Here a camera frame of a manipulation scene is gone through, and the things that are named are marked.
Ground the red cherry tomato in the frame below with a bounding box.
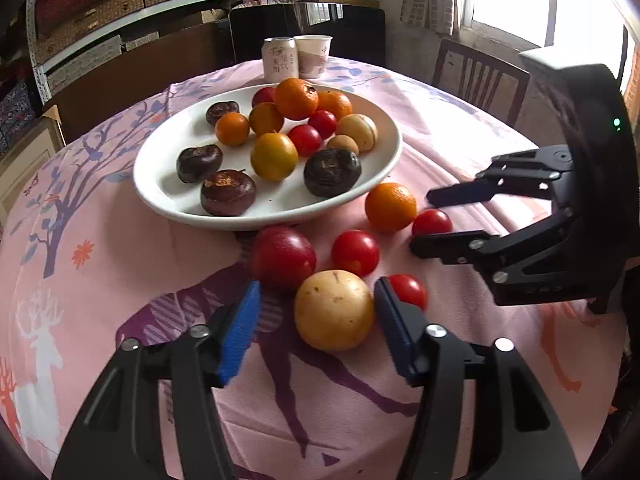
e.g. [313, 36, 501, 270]
[387, 273, 428, 311]

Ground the dark red plum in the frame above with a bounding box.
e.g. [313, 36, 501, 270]
[250, 226, 317, 294]

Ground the pale yellow round fruit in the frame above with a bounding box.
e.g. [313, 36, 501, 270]
[294, 270, 375, 352]

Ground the dark wooden chair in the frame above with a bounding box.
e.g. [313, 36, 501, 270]
[432, 38, 530, 127]

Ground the small red tomato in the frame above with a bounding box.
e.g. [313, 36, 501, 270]
[288, 125, 323, 158]
[331, 230, 380, 278]
[307, 110, 337, 140]

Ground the orange beside plate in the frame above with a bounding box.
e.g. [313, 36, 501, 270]
[364, 182, 418, 234]

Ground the dark purple mangosteen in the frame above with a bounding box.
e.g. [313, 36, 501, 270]
[201, 169, 257, 217]

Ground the white oval plate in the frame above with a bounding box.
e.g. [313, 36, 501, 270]
[132, 84, 402, 231]

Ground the pink deer print tablecloth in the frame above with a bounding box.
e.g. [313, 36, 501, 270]
[1, 61, 626, 479]

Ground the dark purple wrinkled fruit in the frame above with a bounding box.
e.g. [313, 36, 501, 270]
[304, 148, 362, 197]

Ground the small tan fruit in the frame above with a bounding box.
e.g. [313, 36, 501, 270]
[326, 134, 360, 156]

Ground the small orange on plate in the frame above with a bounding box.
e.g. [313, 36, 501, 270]
[215, 112, 250, 148]

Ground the small yellow-orange citrus on plate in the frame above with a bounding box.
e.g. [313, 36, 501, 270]
[248, 102, 284, 136]

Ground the small orange citrus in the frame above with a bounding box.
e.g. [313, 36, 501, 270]
[317, 90, 354, 122]

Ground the dark brown fruit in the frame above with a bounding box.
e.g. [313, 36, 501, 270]
[205, 101, 240, 127]

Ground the large orange mandarin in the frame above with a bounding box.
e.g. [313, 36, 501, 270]
[273, 78, 319, 120]

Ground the white paper cup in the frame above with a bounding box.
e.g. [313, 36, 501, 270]
[294, 35, 332, 79]

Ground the white drink can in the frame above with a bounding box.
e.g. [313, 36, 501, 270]
[262, 37, 299, 84]

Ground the framed picture leaning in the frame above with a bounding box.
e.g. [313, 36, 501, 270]
[1, 105, 66, 222]

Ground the white metal shelf unit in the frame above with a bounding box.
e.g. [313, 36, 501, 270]
[24, 0, 381, 106]

